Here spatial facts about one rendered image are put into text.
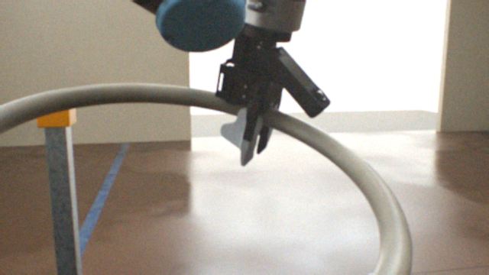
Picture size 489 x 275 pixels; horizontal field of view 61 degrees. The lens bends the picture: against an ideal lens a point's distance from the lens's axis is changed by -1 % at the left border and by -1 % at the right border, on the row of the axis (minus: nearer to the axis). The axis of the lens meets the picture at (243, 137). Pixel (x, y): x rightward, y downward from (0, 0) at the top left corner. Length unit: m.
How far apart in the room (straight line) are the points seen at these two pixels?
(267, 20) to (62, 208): 1.39
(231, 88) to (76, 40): 6.18
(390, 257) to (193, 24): 0.28
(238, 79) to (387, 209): 0.28
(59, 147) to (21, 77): 5.24
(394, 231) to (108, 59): 6.38
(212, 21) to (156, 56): 6.22
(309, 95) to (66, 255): 1.46
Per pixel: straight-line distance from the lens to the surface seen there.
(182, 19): 0.42
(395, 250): 0.42
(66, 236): 1.85
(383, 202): 0.49
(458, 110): 8.43
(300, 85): 0.59
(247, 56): 0.63
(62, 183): 1.78
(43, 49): 6.87
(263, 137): 0.69
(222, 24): 0.43
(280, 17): 0.58
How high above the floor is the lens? 1.24
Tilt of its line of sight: 10 degrees down
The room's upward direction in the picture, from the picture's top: straight up
